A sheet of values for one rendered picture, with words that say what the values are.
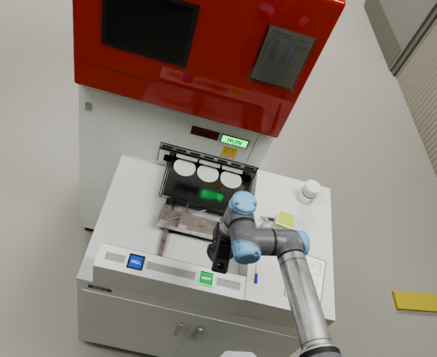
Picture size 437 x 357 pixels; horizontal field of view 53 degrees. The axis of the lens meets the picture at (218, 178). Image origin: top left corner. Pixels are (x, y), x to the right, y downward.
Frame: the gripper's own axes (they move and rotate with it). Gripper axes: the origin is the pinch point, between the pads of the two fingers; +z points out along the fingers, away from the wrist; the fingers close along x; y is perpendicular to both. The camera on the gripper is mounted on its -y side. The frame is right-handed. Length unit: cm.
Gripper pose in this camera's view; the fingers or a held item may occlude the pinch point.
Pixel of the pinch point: (214, 262)
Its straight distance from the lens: 149.4
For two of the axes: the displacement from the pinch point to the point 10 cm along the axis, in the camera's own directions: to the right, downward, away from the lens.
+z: -2.4, 5.9, 7.7
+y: 1.3, -7.7, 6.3
